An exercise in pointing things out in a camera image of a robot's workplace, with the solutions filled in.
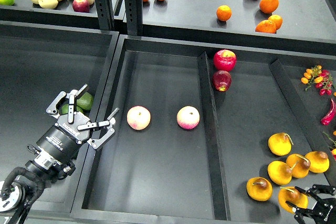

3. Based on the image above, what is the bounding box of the bright red apple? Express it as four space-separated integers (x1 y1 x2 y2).
213 49 237 72

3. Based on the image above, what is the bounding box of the black left tray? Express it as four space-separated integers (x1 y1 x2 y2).
0 20 120 214

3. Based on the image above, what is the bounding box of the black middle tray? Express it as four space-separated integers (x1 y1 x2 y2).
73 36 335 223

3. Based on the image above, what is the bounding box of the yellow pear upper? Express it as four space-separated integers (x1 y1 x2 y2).
268 132 293 156

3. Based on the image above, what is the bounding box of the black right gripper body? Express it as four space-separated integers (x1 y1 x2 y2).
312 198 335 224

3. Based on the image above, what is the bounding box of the yellow pear bottom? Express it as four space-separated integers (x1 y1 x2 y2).
267 161 292 185

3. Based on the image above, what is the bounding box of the green avocado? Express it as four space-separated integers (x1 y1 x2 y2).
77 92 94 111
61 104 83 114

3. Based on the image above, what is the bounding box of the yellow pear right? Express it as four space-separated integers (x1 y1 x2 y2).
305 151 330 173

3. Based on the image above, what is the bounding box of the pink apple right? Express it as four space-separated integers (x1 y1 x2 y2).
176 106 200 130

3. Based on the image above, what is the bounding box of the red chili pepper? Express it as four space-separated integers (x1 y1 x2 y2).
320 99 335 125

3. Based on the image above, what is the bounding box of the orange front right shelf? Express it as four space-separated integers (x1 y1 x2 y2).
255 19 277 34

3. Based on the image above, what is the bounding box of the green avocado top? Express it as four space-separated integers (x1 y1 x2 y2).
77 92 94 111

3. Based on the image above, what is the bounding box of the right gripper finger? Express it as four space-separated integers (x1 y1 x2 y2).
294 184 335 197
285 200 319 224

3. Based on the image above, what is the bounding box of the dark red shelf apple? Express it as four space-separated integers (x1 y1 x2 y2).
72 0 90 13

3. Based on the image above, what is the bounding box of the yellow pear lower middle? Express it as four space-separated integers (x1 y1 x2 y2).
246 177 273 201

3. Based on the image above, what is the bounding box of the pink apple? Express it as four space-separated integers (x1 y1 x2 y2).
127 105 151 131
176 106 200 130

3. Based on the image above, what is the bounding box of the pink apple left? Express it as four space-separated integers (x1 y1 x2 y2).
127 105 151 131

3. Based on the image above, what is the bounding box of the yellow pear hidden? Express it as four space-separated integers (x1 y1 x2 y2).
286 154 311 178

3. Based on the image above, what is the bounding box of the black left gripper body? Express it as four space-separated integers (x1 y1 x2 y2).
37 113 91 164

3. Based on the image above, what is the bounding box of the black shelf post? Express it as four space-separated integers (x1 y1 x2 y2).
124 0 143 36

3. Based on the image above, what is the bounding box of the large orange on shelf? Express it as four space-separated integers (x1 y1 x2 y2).
259 0 279 14

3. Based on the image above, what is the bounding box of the orange yellow pear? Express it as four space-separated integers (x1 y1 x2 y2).
278 186 309 214

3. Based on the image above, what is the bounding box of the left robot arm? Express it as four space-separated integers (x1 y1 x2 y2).
1 84 119 223

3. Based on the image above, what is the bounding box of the cherry tomato bunch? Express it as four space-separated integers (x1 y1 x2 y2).
300 65 334 95

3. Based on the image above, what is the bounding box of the small orange right shelf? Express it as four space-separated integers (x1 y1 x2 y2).
268 15 283 30

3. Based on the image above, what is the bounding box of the black tray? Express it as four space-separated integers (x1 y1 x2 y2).
73 36 335 223
0 20 120 214

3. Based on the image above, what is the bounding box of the orange on shelf middle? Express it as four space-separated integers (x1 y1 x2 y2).
216 5 232 22

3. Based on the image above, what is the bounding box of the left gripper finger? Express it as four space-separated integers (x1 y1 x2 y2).
77 108 120 151
46 84 89 124

